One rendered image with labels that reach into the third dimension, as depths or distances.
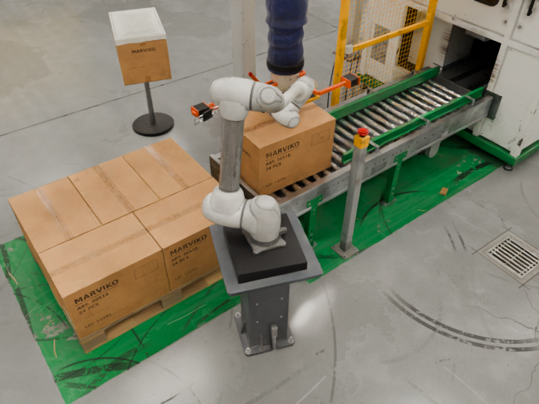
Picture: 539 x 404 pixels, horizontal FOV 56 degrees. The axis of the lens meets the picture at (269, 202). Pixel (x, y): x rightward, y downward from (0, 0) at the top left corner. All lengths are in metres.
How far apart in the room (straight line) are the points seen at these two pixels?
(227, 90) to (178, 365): 1.71
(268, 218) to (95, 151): 2.72
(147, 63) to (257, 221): 2.34
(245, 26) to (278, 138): 1.24
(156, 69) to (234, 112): 2.30
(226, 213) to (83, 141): 2.78
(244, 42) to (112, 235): 1.86
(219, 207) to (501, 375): 1.96
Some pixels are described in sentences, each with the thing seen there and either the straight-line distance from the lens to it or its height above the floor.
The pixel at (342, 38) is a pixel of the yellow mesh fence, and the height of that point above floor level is 1.13.
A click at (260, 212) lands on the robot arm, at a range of 2.43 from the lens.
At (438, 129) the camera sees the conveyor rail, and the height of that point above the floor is 0.55.
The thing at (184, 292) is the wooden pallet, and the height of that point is 0.02.
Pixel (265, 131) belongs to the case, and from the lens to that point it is 3.21.
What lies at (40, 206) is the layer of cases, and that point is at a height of 0.54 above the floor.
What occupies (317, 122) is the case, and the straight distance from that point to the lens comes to 3.31.
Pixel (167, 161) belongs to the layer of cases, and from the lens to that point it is 3.69.
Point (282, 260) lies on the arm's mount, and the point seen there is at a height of 0.81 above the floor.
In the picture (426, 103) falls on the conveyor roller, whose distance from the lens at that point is 4.56.
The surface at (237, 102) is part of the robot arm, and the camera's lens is 2.24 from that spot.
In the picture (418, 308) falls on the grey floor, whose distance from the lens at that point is 3.54.
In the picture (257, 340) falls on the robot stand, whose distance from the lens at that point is 3.16.
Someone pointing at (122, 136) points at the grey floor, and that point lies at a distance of 5.02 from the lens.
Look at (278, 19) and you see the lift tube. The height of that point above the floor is 1.64.
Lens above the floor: 2.73
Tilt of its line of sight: 42 degrees down
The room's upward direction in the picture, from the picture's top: 1 degrees clockwise
